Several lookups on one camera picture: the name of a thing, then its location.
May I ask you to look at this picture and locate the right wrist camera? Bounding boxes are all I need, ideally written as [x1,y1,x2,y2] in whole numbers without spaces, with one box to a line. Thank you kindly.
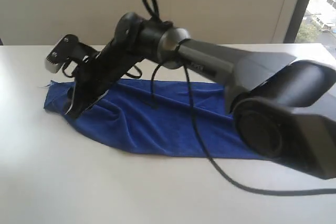
[45,34,98,73]

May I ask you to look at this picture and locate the white vehicle outside window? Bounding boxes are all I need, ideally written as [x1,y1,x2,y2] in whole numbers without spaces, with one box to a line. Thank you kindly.
[312,15,335,32]

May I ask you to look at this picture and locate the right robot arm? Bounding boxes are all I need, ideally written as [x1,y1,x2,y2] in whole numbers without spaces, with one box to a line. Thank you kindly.
[65,13,335,179]

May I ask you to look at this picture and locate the dark window frame post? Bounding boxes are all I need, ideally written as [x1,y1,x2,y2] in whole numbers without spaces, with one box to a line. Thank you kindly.
[283,0,309,44]

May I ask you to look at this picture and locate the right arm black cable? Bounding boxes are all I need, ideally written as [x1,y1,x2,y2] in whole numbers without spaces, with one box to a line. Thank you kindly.
[60,0,336,196]

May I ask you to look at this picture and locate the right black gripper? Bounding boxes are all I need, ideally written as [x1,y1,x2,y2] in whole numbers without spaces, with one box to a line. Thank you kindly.
[64,42,137,119]

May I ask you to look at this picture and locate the blue terry towel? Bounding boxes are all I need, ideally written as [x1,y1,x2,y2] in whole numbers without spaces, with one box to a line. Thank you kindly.
[43,78,268,161]

